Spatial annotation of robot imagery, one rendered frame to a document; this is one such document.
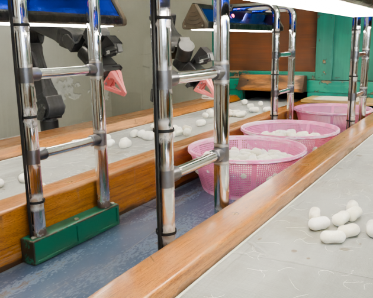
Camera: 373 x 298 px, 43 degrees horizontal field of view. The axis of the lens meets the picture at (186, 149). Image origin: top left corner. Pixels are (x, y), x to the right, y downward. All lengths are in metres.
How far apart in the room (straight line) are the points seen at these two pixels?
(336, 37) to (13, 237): 1.59
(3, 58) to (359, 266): 3.12
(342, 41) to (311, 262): 1.53
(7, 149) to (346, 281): 0.87
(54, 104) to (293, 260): 1.23
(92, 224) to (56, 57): 2.97
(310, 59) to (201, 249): 1.60
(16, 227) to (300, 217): 0.43
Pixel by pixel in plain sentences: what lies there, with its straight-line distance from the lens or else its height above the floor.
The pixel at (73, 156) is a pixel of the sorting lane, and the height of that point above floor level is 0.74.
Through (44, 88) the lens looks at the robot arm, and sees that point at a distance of 1.69.
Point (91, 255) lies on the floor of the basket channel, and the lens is 0.79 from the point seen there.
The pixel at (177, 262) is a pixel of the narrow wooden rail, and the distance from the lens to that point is 0.54.
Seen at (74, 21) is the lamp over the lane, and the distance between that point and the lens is 0.97.
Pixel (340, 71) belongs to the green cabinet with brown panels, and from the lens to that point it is 2.06.
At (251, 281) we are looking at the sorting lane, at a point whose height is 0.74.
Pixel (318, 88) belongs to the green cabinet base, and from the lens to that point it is 2.08.
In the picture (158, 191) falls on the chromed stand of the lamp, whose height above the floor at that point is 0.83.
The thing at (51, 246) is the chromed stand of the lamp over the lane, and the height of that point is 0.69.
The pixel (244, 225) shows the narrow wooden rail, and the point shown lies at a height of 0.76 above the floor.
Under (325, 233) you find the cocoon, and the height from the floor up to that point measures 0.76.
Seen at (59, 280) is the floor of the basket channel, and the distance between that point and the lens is 0.72.
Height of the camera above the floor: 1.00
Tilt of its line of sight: 13 degrees down
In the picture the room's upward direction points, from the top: 1 degrees counter-clockwise
